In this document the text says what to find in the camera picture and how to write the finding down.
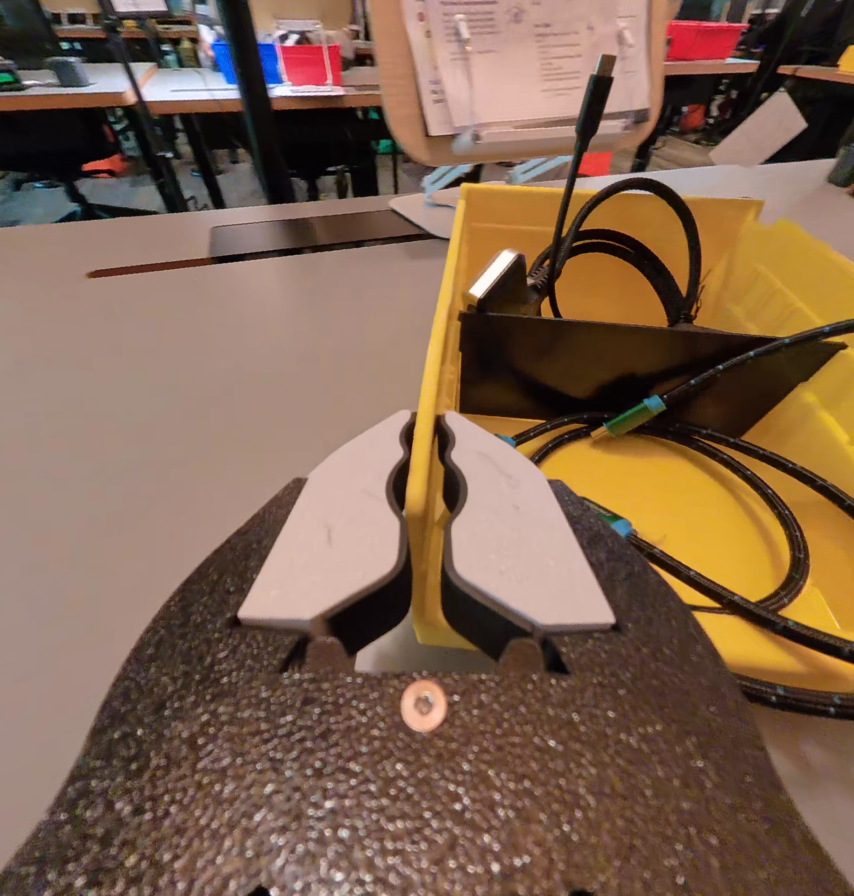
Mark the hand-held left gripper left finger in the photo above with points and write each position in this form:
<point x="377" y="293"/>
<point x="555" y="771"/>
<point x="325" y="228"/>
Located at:
<point x="322" y="546"/>

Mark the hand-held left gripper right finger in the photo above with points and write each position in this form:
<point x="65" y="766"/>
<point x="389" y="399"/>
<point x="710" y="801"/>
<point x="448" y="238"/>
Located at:
<point x="525" y="553"/>

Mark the silver adapter hub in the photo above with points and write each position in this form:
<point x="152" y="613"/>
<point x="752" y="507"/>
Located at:
<point x="497" y="276"/>

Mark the black bin divider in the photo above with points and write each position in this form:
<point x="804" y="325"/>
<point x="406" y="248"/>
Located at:
<point x="539" y="364"/>

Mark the orange plastic object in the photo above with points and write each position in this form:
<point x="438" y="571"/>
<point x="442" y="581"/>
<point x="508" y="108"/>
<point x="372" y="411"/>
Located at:
<point x="104" y="166"/>

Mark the wooden document stand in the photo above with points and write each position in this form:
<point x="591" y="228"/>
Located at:
<point x="399" y="105"/>

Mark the black tripod stand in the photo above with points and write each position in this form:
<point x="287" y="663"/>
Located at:
<point x="146" y="126"/>

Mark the grey background work table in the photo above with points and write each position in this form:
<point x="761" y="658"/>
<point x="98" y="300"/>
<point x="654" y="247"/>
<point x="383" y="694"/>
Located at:
<point x="111" y="77"/>
<point x="188" y="87"/>

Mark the grey flat panel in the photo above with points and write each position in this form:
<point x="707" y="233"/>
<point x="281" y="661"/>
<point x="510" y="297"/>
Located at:
<point x="763" y="129"/>

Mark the printed instruction sheet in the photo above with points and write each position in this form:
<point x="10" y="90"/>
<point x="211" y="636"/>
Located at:
<point x="539" y="63"/>

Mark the blue storage bin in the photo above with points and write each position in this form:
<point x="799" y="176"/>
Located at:
<point x="223" y="59"/>

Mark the small grey box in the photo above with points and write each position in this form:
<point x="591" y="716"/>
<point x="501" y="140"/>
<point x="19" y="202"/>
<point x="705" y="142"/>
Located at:
<point x="69" y="70"/>

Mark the red storage bin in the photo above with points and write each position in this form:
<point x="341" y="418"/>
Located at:
<point x="703" y="40"/>

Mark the black device green screen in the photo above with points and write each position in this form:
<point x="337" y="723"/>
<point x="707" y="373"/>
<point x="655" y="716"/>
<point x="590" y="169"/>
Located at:
<point x="3" y="75"/>

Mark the black metal post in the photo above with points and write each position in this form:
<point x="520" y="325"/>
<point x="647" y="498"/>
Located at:
<point x="255" y="105"/>

